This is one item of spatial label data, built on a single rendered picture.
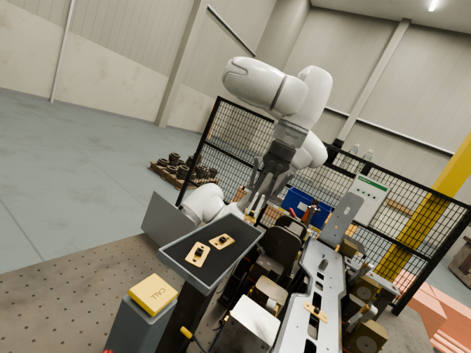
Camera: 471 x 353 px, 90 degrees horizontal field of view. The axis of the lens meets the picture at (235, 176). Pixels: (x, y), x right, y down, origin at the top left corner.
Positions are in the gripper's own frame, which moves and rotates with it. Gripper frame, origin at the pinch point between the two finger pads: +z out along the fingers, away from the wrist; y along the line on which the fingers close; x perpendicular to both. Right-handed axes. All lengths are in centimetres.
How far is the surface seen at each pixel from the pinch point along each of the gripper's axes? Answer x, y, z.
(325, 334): -7.8, 35.2, 26.0
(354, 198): 69, 59, -5
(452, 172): 84, 111, -42
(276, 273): -0.9, 15.7, 18.1
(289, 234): 7.4, 15.9, 7.3
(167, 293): -34.8, -11.5, 9.8
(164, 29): 653, -370, -150
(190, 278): -28.9, -9.0, 10.0
